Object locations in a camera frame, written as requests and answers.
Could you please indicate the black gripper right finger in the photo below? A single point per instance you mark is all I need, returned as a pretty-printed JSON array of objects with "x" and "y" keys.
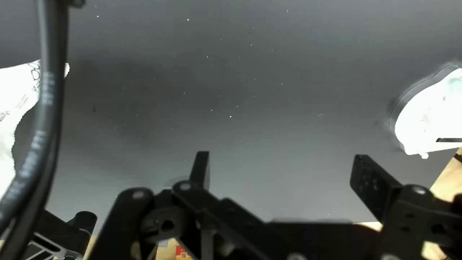
[{"x": 370, "y": 181}]

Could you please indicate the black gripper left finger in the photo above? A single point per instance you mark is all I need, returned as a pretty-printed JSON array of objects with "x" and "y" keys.
[{"x": 202, "y": 168}]

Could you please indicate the clear plastic bag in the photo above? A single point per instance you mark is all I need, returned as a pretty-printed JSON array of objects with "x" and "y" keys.
[{"x": 17, "y": 101}]

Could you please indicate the white stand base with acrylic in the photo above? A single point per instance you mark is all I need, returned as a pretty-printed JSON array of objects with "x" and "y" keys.
[{"x": 428, "y": 116}]

